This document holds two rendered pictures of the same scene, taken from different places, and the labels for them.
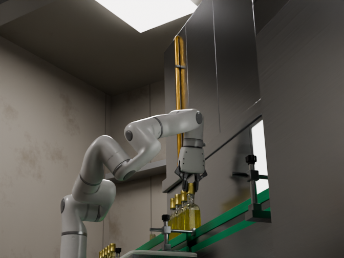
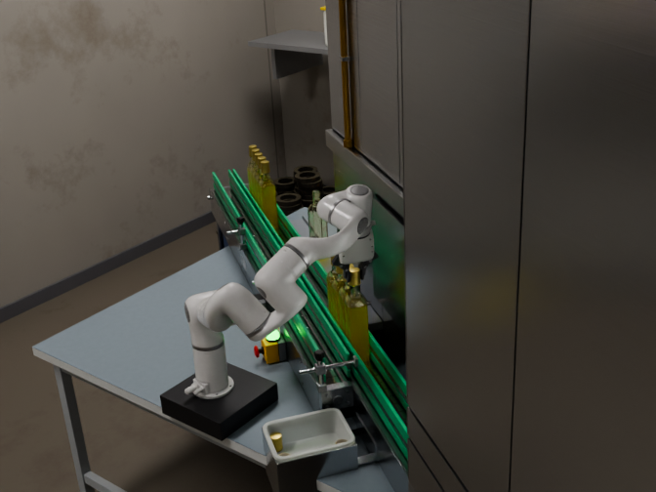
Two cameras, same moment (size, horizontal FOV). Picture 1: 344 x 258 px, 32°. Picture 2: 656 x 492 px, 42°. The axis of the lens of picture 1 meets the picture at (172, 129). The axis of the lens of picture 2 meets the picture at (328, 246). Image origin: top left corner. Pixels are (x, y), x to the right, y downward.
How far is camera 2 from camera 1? 1.77 m
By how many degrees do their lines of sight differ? 47
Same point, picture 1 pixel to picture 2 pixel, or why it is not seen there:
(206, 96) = (383, 94)
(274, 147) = not seen: outside the picture
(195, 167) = (360, 257)
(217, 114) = (396, 149)
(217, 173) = (392, 246)
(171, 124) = (321, 254)
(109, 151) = (236, 314)
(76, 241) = (211, 358)
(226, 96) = not seen: hidden behind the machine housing
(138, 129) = (273, 289)
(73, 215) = (202, 331)
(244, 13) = not seen: hidden behind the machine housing
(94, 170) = (220, 326)
